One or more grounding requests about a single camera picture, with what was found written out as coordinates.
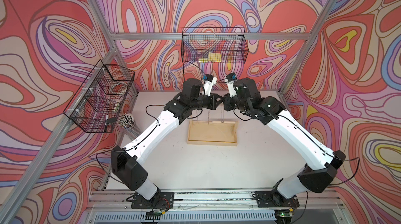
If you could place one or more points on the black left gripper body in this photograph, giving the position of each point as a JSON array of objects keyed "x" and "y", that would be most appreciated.
[{"x": 211, "y": 99}]

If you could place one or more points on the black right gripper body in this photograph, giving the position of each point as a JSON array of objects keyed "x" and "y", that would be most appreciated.
[{"x": 230, "y": 103}]

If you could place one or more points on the wooden jewelry display stand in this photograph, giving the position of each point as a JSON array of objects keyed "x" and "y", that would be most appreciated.
[{"x": 212, "y": 132}]

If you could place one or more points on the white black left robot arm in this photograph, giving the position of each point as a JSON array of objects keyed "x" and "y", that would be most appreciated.
[{"x": 126, "y": 162}]

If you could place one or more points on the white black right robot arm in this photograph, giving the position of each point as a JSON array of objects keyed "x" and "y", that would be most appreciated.
[{"x": 322, "y": 163}]

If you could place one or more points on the yellow sticky notes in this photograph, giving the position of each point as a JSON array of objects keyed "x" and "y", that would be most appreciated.
[{"x": 210, "y": 57}]

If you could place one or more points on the cup of pencils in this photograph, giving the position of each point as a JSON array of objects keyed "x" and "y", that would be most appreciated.
[{"x": 126, "y": 121}]

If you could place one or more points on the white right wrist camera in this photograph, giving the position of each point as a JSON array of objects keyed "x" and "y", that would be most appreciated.
[{"x": 231, "y": 78}]

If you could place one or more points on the black wire basket back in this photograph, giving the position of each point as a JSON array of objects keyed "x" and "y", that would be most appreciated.
[{"x": 229, "y": 41}]

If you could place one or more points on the black wire basket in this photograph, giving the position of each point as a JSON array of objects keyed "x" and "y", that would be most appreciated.
[
  {"x": 97, "y": 104},
  {"x": 229, "y": 41}
]

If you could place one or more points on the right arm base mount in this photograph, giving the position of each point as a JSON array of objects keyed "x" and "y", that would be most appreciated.
[{"x": 272, "y": 198}]

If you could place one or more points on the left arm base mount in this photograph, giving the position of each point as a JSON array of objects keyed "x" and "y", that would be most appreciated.
[{"x": 161, "y": 200}]

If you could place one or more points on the black wire basket left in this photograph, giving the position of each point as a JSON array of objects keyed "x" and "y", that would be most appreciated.
[{"x": 97, "y": 104}]

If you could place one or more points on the aluminium rail with vents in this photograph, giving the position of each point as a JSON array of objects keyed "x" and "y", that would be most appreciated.
[{"x": 217, "y": 206}]

